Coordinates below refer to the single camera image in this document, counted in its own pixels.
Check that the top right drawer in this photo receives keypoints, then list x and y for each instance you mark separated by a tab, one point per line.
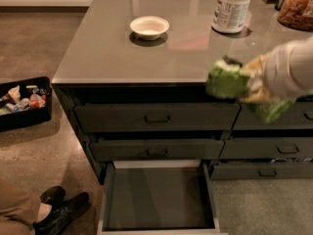
298	116

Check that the black shoe near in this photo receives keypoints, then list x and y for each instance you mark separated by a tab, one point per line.
60	217

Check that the bottom right drawer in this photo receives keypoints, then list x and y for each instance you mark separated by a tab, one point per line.
261	171

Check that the top left drawer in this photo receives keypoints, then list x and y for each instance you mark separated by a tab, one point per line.
156	117

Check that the dark grey island cabinet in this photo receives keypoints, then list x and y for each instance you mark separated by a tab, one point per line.
73	95

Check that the middle left drawer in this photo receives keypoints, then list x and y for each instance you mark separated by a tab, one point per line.
156	149

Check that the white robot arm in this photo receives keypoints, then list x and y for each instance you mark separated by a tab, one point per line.
301	67

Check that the open bottom left drawer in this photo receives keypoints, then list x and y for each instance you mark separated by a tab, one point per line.
158	198

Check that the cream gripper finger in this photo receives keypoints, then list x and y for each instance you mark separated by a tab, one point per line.
255	66
259	94

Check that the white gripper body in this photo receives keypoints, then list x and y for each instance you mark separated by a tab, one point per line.
281	71

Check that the white wipes canister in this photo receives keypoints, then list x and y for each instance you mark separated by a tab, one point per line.
230	15

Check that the clear jar of snacks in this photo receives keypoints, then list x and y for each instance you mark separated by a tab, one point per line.
297	14

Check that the tan trouser leg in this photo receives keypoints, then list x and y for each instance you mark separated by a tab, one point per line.
18	209

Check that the black shoe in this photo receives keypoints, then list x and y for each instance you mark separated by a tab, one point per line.
53	196
60	217

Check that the green rice chip bag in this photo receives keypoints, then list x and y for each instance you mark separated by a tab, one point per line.
225	81

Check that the white paper bowl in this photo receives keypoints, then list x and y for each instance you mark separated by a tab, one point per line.
149	27

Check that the middle right drawer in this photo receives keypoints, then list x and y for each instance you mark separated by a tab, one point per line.
267	148

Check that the black shoe far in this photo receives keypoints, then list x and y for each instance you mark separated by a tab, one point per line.
53	196

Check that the black bin of snacks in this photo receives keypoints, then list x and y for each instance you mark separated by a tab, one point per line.
25	102

